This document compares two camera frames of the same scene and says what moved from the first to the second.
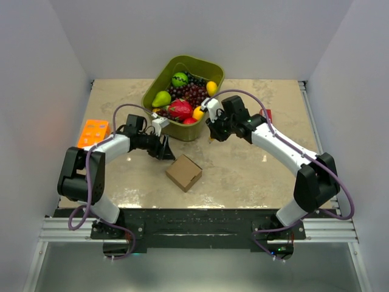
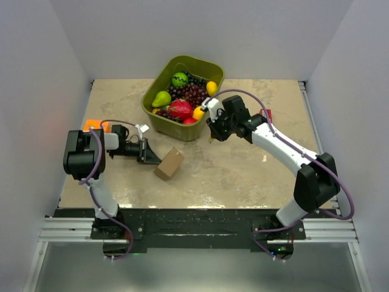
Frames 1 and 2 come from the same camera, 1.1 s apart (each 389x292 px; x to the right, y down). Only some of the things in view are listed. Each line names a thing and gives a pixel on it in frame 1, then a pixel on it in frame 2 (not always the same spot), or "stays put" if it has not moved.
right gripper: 215,132 stays put
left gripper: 161,152 → 146,154
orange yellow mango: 197,114 stays put
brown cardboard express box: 184,173 → 169,165
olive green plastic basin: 208,69 stays put
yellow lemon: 211,87 stays put
